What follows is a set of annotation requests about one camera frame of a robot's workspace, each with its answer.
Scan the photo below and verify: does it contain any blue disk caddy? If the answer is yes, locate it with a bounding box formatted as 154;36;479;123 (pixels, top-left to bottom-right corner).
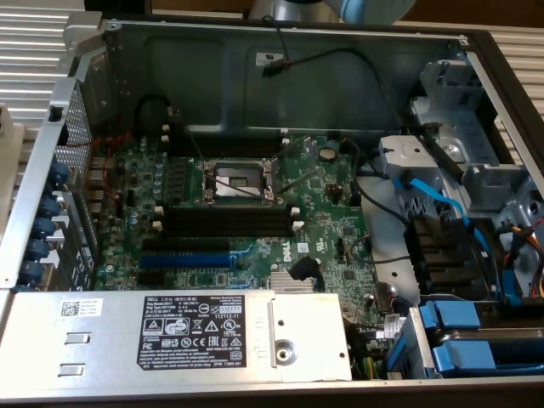
429;339;544;379
418;299;484;332

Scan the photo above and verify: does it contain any open metal PC case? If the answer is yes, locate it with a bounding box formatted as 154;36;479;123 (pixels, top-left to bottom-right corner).
0;16;544;408

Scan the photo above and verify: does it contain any green motherboard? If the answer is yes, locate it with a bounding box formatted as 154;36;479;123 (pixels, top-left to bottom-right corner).
91;133;383;354

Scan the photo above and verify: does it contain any white QR code sticker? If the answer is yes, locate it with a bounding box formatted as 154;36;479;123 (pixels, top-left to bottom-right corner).
58;297;105;320

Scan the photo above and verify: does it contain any black looped wire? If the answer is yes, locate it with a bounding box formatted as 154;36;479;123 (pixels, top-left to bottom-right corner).
133;93;175;137

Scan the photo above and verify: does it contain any thin metal locking lever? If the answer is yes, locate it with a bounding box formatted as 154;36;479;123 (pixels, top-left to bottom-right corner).
185;123;209;167
275;165;322;197

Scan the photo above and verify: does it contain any blue disk wire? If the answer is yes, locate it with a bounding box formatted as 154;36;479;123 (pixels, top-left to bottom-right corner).
393;168;523;308

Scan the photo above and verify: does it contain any power supply wire bundle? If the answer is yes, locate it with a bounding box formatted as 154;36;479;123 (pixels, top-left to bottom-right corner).
346;322;386;381

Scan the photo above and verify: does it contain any blue slot latch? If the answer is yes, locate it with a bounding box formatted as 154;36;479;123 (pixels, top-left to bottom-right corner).
30;215;57;240
24;237;51;261
45;160;71;190
37;193;63;218
19;259;45;285

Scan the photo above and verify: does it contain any black RAM slot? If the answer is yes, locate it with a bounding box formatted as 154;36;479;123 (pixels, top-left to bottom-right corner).
155;204;301;223
151;218;305;239
160;134;293;159
161;122;291;144

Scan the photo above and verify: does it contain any black round wire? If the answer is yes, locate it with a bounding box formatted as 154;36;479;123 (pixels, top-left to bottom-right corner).
338;136;412;226

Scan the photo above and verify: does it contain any silver power supply unit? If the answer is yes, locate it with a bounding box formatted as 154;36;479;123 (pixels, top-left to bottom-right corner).
0;288;354;383

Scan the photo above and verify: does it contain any black wire plug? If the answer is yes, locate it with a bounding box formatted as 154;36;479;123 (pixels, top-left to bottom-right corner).
286;256;326;292

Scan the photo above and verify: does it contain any blue expansion slot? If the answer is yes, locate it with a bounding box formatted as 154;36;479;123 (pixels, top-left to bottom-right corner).
138;250;234;269

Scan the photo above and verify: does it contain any short black expansion slot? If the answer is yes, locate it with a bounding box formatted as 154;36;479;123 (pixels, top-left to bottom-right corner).
135;269;167;287

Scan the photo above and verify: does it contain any black wire with connector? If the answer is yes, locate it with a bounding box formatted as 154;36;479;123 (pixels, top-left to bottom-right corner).
260;14;409;128

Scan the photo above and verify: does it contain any thin red wire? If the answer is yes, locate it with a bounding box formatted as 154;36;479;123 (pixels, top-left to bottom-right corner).
67;130;132;205

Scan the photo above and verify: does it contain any CPU socket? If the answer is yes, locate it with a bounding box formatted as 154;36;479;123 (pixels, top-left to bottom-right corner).
195;156;285;210

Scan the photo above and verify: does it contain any long black expansion slot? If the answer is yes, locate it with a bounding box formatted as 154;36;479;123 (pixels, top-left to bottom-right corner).
141;236;234;257

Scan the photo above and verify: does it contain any silver port block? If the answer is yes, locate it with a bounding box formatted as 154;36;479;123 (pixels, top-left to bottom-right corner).
83;155;127;216

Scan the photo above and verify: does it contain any silver and blue disk bay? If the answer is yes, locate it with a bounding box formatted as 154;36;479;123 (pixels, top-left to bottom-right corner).
383;306;445;382

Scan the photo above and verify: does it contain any white case sticker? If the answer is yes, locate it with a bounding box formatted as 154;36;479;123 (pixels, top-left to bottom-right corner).
253;49;286;68

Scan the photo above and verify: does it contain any black flat wire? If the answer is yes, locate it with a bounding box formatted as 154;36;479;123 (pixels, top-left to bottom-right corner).
397;109;467;182

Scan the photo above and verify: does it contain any orange yellow red wire bundle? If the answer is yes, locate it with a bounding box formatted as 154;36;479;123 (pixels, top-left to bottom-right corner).
501;224;544;301

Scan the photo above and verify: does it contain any silver finned heat sink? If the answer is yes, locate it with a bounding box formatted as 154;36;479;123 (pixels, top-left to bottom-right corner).
269;270;319;293

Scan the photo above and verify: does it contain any black power supply label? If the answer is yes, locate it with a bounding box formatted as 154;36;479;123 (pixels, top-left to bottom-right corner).
135;294;248;371

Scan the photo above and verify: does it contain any black ribbed fan housing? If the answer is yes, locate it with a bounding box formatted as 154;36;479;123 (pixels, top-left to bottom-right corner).
402;213;501;301

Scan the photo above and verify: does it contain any grey metal bracket box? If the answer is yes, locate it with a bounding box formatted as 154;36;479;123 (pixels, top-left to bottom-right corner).
377;134;441;182

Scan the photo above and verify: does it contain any large silver disk bay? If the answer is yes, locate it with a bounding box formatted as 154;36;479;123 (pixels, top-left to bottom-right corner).
377;58;544;226

